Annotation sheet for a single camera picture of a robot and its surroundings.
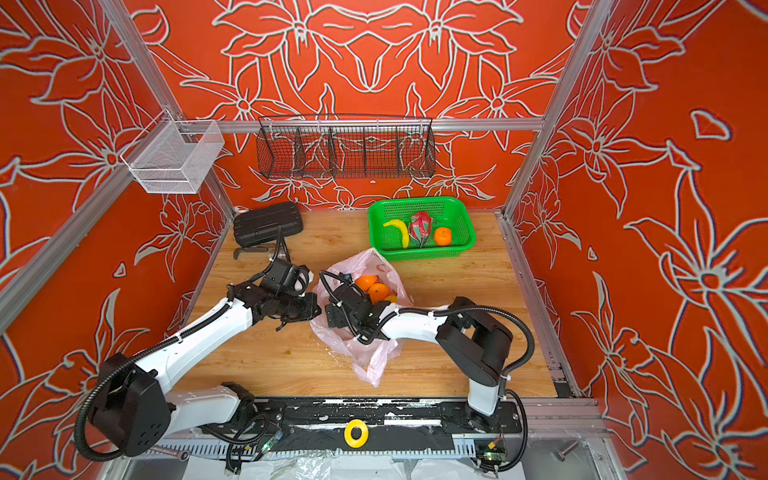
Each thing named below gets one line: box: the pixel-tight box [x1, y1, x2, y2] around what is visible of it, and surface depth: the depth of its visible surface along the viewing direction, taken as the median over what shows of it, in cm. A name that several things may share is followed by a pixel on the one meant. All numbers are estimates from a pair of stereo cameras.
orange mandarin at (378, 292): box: [368, 283, 390, 305], surface depth 94 cm
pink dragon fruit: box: [409, 210, 432, 248], surface depth 106 cm
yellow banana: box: [383, 219, 410, 249], surface depth 112 cm
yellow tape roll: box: [344, 419, 369, 449], surface depth 71 cm
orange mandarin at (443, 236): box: [434, 227, 453, 247], surface depth 109 cm
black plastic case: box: [233, 202, 303, 247], surface depth 110 cm
